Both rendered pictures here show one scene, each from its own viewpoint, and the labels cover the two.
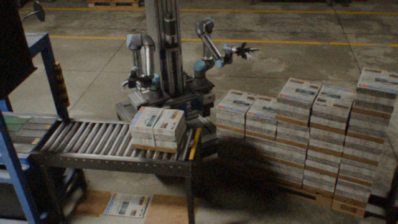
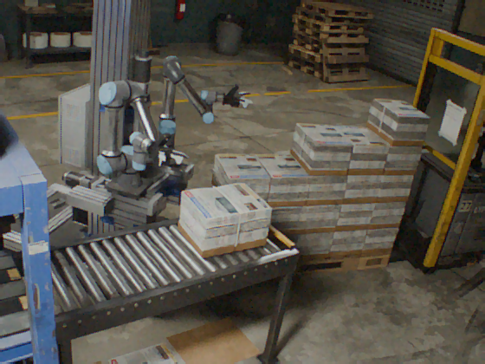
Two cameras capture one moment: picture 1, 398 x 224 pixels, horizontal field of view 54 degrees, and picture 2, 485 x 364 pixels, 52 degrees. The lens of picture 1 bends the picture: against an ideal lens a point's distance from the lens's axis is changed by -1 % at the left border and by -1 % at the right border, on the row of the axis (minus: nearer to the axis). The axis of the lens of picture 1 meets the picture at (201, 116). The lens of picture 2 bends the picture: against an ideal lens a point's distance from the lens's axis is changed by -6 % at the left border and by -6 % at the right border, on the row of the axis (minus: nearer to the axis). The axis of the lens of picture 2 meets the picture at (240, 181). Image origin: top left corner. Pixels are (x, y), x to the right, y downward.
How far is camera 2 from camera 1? 2.37 m
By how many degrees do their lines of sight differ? 42
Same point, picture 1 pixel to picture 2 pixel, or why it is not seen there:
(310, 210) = (343, 279)
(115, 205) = not seen: outside the picture
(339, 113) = (380, 150)
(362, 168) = (393, 208)
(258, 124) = (286, 189)
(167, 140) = (258, 227)
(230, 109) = (249, 177)
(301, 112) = (341, 159)
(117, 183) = (96, 346)
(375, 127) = (410, 158)
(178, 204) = (212, 335)
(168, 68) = not seen: hidden behind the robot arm
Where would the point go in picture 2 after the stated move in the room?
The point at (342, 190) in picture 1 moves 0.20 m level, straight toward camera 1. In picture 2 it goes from (371, 242) to (384, 256)
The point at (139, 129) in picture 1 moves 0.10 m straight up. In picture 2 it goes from (221, 222) to (223, 204)
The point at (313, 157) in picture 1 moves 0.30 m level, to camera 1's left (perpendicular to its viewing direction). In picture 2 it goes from (346, 212) to (322, 224)
